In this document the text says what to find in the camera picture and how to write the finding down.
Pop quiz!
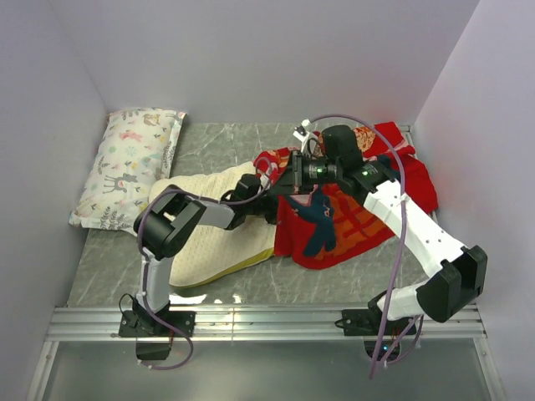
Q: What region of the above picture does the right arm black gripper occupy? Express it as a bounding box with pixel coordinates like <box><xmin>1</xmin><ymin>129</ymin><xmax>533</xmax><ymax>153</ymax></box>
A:
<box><xmin>267</xmin><ymin>150</ymin><xmax>342</xmax><ymax>195</ymax></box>

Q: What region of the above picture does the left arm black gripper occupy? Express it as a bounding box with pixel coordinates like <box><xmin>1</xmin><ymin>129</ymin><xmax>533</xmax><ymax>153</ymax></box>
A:
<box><xmin>245</xmin><ymin>192</ymin><xmax>301</xmax><ymax>225</ymax></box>

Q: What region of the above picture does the red cartoon pillowcase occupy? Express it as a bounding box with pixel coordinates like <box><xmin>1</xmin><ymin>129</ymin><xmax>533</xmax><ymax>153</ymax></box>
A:
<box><xmin>273</xmin><ymin>122</ymin><xmax>438</xmax><ymax>270</ymax></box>

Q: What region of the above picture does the cream yellow-edged pillow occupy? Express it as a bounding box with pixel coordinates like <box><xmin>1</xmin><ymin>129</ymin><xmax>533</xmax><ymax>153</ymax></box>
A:
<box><xmin>149</xmin><ymin>161</ymin><xmax>276</xmax><ymax>288</ymax></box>

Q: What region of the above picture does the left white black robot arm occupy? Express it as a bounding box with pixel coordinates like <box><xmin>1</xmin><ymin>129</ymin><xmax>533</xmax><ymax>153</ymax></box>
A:
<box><xmin>132</xmin><ymin>174</ymin><xmax>275</xmax><ymax>336</ymax></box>

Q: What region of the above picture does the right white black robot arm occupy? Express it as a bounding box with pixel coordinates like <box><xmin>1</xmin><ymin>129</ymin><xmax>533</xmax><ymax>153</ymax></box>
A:
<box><xmin>267</xmin><ymin>123</ymin><xmax>487</xmax><ymax>334</ymax></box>

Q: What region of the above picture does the floral patterned small pillow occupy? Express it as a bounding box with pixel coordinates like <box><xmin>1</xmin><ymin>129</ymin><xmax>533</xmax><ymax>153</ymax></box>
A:
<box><xmin>69</xmin><ymin>108</ymin><xmax>186</xmax><ymax>233</ymax></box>

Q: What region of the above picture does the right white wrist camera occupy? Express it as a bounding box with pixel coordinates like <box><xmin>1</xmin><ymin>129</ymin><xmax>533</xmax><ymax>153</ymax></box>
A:
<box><xmin>293</xmin><ymin>119</ymin><xmax>313</xmax><ymax>146</ymax></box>

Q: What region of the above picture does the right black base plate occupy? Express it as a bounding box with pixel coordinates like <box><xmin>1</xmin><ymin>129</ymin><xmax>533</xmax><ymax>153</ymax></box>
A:
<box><xmin>334</xmin><ymin>308</ymin><xmax>410</xmax><ymax>337</ymax></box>

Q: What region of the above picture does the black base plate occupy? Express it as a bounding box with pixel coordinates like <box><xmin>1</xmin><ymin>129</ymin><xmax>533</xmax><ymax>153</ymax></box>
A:
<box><xmin>334</xmin><ymin>308</ymin><xmax>410</xmax><ymax>337</ymax></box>
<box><xmin>118</xmin><ymin>309</ymin><xmax>196</xmax><ymax>338</ymax></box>

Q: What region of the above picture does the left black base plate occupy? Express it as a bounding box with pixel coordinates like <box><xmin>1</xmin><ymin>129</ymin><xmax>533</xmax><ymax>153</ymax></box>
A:
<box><xmin>118</xmin><ymin>309</ymin><xmax>196</xmax><ymax>338</ymax></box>

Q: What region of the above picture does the aluminium rail frame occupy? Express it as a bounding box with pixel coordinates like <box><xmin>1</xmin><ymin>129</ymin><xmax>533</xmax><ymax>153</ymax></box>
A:
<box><xmin>24</xmin><ymin>261</ymin><xmax>509</xmax><ymax>401</ymax></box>

